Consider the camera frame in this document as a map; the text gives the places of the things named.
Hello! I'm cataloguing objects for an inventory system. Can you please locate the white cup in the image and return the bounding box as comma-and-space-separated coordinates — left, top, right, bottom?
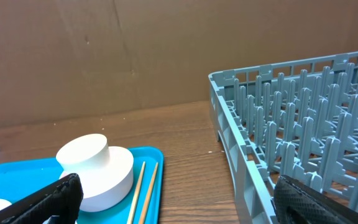
56, 134, 110, 173

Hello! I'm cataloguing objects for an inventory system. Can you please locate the right wooden chopstick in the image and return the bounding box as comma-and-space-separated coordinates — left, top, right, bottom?
139, 162, 158, 224

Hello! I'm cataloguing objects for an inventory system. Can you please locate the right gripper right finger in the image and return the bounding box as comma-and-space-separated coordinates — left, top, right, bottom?
272, 175, 358, 224

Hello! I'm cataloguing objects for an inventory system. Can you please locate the teal serving tray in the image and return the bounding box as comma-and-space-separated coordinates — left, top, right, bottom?
0, 146, 164, 224

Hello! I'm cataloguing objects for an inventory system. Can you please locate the left wooden chopstick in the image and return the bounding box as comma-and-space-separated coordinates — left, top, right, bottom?
127, 161, 145, 224

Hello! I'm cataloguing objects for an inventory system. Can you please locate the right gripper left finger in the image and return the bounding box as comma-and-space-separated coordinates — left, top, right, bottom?
0, 173, 83, 224

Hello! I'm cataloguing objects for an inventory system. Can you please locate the wooden chopstick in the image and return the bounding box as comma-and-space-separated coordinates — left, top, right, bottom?
139, 162, 158, 224
127, 161, 145, 224

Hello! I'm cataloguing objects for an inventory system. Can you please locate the grey dishwasher rack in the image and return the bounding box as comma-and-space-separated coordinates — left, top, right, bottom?
208, 52, 358, 223

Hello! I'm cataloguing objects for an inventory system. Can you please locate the brown cardboard backdrop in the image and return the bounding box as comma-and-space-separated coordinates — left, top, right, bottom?
0, 0, 358, 127

